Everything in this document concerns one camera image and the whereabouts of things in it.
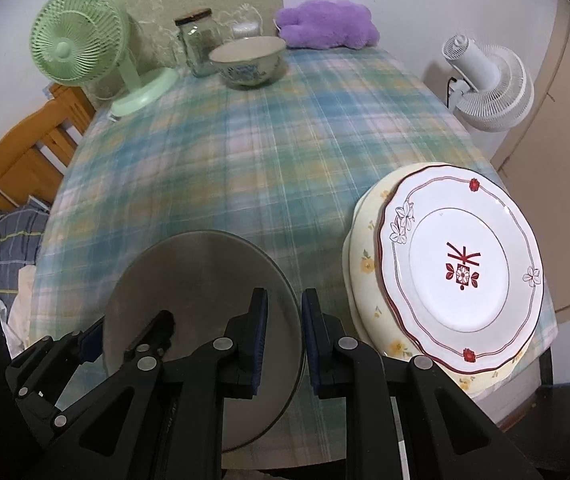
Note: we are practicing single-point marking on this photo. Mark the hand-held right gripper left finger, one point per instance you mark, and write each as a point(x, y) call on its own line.
point(260, 330)

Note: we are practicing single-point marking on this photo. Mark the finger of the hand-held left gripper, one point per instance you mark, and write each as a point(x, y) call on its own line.
point(40, 370)
point(157, 327)

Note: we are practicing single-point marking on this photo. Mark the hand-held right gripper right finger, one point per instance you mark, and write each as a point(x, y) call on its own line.
point(310, 330)

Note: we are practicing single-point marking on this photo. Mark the scalloped yellow flower plate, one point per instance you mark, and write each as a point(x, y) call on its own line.
point(347, 280)

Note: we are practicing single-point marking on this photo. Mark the medium blue floral bowl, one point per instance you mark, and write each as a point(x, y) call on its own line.
point(200, 280)

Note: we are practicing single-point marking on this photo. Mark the beaded yellow flower plate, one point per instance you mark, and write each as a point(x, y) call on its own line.
point(367, 265)

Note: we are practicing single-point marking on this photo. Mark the white plate red flower trim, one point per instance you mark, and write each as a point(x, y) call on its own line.
point(465, 280)

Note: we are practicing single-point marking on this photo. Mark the white cloth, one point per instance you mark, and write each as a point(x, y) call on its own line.
point(17, 305)

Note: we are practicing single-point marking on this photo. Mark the blue striped bedding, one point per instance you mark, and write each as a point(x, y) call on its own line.
point(17, 245)

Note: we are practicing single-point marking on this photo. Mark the plaid tablecloth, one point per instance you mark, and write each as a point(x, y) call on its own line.
point(265, 160)

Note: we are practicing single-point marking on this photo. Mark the large blue floral bowl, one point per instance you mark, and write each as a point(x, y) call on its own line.
point(247, 70)

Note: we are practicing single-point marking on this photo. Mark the black chair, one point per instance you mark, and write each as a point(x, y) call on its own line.
point(565, 410)

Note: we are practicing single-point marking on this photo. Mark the green desk fan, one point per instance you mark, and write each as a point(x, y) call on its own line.
point(75, 40)

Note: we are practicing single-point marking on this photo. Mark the glass jar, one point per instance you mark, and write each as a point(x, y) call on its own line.
point(197, 45)

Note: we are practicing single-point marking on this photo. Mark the white desk fan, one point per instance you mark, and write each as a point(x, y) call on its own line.
point(495, 95)

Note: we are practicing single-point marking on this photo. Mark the clear plastic container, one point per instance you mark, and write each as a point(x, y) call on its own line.
point(246, 30)

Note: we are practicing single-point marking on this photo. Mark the purple plush toy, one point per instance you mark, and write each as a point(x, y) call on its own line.
point(325, 25)

